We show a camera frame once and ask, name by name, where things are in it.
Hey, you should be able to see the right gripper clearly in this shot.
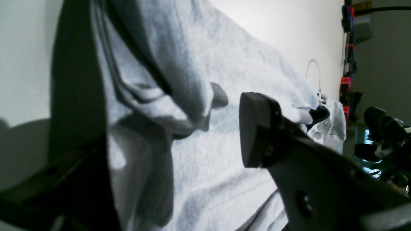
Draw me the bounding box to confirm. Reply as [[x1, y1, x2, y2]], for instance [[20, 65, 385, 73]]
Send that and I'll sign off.
[[305, 105, 410, 163]]

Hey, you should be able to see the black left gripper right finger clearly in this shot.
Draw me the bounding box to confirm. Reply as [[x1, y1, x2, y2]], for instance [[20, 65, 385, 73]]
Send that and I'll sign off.
[[239, 92, 410, 231]]

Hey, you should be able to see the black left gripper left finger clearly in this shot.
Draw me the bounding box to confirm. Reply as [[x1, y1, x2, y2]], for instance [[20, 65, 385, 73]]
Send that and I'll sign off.
[[1, 0, 121, 231]]

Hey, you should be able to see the grey T-shirt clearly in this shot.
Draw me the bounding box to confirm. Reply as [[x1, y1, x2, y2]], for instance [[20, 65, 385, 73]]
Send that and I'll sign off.
[[92, 0, 345, 231]]

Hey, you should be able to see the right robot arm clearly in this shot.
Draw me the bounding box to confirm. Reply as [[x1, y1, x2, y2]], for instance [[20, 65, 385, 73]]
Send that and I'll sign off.
[[353, 107, 410, 195]]

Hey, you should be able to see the red black clamp middle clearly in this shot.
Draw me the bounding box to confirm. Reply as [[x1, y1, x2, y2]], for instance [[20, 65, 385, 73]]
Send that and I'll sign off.
[[339, 75, 363, 124]]

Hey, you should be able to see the blue black bar clamp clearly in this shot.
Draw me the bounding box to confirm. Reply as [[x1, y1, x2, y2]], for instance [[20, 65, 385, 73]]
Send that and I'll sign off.
[[341, 0, 357, 77]]

